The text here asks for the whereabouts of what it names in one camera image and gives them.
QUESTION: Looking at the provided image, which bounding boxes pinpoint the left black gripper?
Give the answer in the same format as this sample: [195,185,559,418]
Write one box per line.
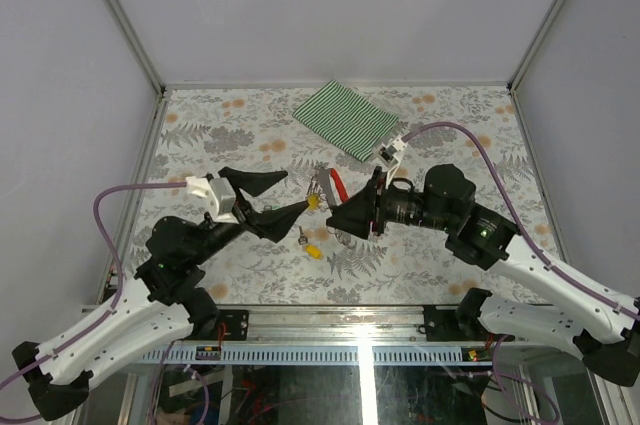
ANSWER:
[194,170,312,267]

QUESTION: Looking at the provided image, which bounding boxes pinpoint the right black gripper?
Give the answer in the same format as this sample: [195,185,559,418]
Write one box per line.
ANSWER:
[326,166,455,239]

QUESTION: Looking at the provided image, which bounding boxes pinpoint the key with yellow tag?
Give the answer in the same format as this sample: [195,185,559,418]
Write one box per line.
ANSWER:
[298,226,324,260]

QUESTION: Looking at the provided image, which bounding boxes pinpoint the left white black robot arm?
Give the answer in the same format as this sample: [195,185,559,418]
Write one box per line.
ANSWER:
[12,167,308,421]

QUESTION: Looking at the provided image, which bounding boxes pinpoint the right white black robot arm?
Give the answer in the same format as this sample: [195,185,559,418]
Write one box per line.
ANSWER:
[326,164,639,387]

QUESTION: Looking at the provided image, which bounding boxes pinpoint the green striped folded cloth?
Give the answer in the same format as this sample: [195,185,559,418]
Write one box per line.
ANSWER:
[293,81,398,162]

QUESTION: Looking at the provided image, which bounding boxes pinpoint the floral table mat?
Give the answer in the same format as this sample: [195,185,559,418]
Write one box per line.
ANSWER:
[123,86,557,305]

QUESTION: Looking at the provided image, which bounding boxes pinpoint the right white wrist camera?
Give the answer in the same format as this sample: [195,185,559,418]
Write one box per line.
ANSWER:
[375,136,407,186]

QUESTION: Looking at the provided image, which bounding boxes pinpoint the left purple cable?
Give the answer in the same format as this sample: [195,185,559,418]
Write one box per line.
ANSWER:
[0,182,191,391]

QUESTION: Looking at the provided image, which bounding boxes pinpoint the purple cable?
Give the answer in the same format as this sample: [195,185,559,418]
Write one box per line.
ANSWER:
[402,120,640,324]
[0,182,191,391]

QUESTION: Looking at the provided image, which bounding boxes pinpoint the aluminium mounting rail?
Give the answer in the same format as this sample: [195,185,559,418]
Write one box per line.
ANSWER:
[74,303,614,344]

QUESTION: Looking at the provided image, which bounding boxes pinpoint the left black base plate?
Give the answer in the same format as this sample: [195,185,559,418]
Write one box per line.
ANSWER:
[184,309,249,343]

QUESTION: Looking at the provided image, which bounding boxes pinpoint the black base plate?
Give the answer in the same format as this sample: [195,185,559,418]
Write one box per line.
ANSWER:
[184,309,249,343]
[416,305,466,342]

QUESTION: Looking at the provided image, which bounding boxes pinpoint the aluminium frame profiles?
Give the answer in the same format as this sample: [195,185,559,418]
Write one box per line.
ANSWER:
[74,0,601,306]

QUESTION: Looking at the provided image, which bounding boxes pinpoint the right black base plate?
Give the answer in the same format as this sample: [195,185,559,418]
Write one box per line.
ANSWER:
[416,305,466,342]

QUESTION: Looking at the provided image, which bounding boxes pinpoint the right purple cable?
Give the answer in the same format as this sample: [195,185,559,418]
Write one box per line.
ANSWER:
[402,120,640,324]

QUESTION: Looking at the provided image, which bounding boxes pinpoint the blue slotted cable duct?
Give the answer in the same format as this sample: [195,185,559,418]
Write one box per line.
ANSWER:
[92,344,466,365]

